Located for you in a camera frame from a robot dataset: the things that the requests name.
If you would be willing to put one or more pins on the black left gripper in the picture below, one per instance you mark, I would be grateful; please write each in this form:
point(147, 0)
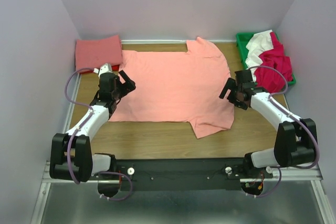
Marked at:
point(128, 85)

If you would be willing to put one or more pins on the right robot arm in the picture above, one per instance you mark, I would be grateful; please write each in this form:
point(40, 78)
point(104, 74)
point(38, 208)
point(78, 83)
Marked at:
point(296, 140)

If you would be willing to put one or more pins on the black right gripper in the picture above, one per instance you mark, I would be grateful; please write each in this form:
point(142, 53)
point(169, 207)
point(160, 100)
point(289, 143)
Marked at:
point(229, 84)

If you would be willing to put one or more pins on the salmon pink t-shirt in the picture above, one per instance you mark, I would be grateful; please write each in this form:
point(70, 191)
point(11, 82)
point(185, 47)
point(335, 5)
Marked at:
point(178, 87)

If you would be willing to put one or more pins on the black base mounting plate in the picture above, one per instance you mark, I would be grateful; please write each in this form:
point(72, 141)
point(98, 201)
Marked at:
point(178, 175)

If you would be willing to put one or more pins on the white t-shirt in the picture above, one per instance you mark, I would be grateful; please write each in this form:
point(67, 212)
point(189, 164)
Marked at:
point(259, 43)

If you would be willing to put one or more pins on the folded coral t-shirt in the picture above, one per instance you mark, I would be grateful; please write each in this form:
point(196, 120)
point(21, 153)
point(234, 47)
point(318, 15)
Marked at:
point(95, 53)

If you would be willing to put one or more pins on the green plastic bin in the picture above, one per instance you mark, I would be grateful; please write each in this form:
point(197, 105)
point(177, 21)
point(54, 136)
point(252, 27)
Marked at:
point(242, 40)

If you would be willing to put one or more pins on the magenta t-shirt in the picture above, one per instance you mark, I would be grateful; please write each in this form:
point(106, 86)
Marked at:
point(274, 79)

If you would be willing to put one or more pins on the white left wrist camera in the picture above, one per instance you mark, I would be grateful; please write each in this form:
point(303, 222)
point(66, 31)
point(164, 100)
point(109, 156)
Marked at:
point(105, 68)

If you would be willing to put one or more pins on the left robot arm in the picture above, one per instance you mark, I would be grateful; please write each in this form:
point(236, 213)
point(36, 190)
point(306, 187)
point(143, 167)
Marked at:
point(71, 157)

